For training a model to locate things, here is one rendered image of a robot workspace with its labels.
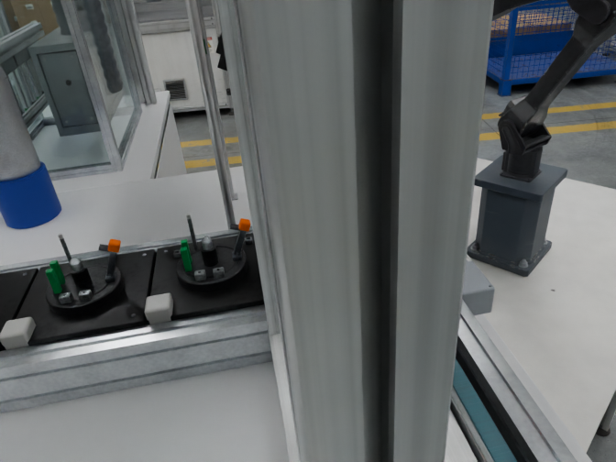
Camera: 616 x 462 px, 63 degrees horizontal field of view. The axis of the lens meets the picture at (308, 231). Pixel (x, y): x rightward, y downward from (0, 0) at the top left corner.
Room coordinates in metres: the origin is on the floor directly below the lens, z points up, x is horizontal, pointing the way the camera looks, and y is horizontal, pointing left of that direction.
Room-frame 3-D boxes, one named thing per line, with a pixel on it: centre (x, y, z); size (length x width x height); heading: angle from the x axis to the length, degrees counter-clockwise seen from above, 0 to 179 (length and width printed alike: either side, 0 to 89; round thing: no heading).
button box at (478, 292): (0.80, -0.28, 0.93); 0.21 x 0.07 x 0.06; 8
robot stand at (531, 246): (0.94, -0.46, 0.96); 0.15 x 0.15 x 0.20; 45
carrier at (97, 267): (0.79, 0.44, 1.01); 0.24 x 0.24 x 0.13; 8
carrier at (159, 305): (0.82, 0.20, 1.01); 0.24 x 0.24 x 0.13; 8
